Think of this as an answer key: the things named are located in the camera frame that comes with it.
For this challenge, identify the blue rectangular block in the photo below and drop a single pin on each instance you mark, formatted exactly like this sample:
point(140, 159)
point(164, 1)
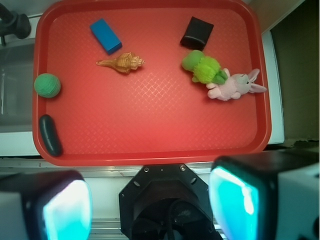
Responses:
point(106, 36)

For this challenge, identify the black clamp knob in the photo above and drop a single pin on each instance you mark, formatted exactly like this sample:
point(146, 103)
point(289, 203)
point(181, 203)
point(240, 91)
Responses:
point(12, 23)

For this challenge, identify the pink plush bunny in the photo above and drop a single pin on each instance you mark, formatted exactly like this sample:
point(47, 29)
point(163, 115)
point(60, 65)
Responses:
point(235, 86)

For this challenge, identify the black folded pouch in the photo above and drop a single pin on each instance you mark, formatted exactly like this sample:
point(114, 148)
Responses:
point(197, 34)

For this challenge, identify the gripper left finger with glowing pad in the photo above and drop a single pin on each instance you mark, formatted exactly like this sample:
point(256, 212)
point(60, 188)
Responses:
point(54, 205)

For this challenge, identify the green plush toy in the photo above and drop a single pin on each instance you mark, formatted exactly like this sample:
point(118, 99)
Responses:
point(205, 69)

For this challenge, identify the golden conch shell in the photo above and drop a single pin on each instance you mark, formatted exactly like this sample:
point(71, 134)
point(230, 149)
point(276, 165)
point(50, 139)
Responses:
point(124, 63)

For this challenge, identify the dark green oblong object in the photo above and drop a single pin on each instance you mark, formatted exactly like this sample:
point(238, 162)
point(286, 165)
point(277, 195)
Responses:
point(50, 136)

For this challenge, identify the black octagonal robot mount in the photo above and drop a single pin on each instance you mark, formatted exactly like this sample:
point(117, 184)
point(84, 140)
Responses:
point(166, 202)

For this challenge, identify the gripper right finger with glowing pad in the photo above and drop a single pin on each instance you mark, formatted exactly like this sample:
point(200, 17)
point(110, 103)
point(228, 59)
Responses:
point(272, 195)

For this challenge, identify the red plastic tray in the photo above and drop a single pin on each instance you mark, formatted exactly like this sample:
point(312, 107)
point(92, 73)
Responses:
point(155, 114)

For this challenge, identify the green knitted ball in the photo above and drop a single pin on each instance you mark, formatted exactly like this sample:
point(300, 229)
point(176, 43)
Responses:
point(47, 85)

